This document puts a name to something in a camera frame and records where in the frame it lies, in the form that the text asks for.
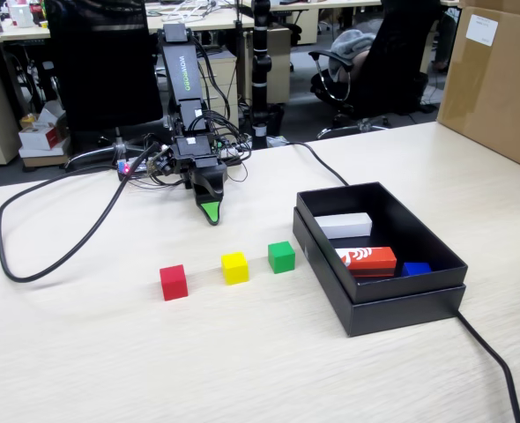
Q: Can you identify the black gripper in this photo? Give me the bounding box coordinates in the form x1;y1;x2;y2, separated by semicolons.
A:
174;134;229;227

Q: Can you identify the yellow wooden cube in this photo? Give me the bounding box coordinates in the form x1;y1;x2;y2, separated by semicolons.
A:
220;251;249;286

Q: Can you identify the green wooden cube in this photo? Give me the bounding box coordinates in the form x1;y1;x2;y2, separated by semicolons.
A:
267;241;296;275

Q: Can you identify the red wooden cube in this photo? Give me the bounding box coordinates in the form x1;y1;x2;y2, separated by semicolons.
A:
159;263;189;302

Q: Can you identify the white small box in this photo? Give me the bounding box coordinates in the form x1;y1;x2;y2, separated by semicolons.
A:
315;212;374;240

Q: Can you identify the black cardboard box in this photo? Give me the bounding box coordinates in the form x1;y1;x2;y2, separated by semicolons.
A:
295;181;470;305

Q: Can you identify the white box pink label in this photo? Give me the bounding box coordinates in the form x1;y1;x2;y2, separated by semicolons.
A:
9;3;33;27

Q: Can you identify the large brown cardboard box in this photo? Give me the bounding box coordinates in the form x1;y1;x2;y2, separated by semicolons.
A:
435;0;520;173

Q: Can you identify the small board green LED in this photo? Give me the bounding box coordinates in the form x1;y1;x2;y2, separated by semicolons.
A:
213;138;243;160

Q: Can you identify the controller board red LED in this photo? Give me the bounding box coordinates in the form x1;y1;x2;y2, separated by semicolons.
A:
116;159;155;180

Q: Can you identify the black articulated stand pole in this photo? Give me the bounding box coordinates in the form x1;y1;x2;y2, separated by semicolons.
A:
246;0;284;150

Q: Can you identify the brown cabinet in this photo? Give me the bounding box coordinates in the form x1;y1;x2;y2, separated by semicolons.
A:
266;26;294;102

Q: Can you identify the black mesh office chair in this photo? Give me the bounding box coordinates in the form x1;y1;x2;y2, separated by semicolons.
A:
42;0;167;171

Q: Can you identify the orange matchbox white print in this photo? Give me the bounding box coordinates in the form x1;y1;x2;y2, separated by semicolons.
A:
333;246;397;278

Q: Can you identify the open white carton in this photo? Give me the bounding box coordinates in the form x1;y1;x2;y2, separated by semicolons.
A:
34;100;67;129

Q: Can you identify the white red carton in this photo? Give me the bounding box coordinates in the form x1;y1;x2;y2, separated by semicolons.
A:
18;122;70;152

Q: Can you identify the white laptop stand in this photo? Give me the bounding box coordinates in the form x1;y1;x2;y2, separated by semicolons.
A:
160;0;219;23

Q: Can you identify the grey cloth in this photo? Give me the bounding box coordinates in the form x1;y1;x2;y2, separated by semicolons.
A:
330;28;378;83

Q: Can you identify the blue wooden cube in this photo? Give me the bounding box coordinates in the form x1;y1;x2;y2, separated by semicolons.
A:
401;262;433;278

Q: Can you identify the black chrome office chair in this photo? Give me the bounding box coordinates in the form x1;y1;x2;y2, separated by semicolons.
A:
308;0;446;140

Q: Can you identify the beige background desk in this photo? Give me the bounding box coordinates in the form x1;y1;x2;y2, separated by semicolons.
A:
0;8;243;45

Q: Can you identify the white shipping label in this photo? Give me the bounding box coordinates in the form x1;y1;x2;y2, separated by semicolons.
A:
467;13;500;48

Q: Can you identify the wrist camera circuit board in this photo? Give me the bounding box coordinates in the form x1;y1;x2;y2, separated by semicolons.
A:
145;145;175;175

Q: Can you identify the black servo wire bundle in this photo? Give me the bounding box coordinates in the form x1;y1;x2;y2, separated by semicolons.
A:
188;37;246;146

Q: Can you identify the thick black table cable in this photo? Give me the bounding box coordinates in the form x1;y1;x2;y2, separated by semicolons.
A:
281;140;520;423

